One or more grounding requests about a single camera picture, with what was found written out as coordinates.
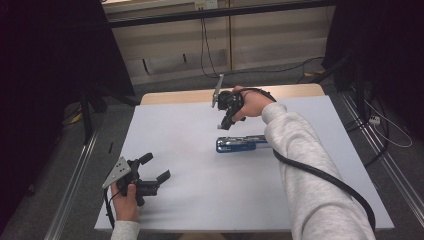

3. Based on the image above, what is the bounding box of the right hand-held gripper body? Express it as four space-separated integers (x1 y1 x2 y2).
211 73 247 125

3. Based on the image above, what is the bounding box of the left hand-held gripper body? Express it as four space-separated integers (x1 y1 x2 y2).
101 156 159 207

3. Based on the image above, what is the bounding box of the blue stapler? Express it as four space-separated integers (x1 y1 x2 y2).
215 134 270 154

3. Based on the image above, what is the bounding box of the person's right hand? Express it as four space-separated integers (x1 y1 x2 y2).
231 85 278 123

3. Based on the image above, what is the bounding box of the person's left hand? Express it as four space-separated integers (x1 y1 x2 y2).
110 182 140 223

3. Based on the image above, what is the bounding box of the white table cover sheet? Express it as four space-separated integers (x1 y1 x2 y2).
93 94 395 233

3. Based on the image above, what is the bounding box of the black metal stand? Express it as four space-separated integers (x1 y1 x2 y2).
78 84 141 146

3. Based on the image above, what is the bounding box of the black horizontal bar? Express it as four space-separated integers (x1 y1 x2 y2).
105 0 337 30

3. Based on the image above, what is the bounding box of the black curtain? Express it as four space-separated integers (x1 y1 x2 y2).
0 0 136 234
321 0 424 141

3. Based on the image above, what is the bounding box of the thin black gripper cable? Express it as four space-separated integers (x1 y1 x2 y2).
103 187 122 230

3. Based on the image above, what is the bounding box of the metal floor rail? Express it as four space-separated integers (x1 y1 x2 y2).
339 91 424 219
43 131 99 240

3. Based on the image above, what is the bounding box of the black hanging wall cable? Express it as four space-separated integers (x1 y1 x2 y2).
199 17 221 80

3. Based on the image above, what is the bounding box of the black floor cable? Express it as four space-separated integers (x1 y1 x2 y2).
218 55 326 84

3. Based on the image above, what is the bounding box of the white wall socket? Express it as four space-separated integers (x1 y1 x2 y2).
194 0 219 11

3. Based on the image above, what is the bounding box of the thick black gripper cable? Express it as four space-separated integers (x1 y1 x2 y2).
244 87 377 232

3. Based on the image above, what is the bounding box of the white floor cable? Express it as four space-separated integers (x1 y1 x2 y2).
363 99 414 149

